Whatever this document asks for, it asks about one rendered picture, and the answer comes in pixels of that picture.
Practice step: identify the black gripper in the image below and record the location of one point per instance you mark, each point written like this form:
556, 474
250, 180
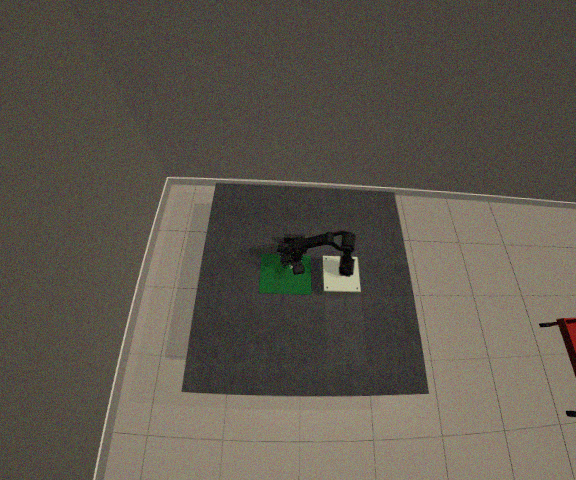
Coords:
298, 268

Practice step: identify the green circuit board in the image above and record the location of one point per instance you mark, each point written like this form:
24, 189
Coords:
274, 279

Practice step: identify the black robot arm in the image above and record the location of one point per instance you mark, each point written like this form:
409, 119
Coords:
300, 245

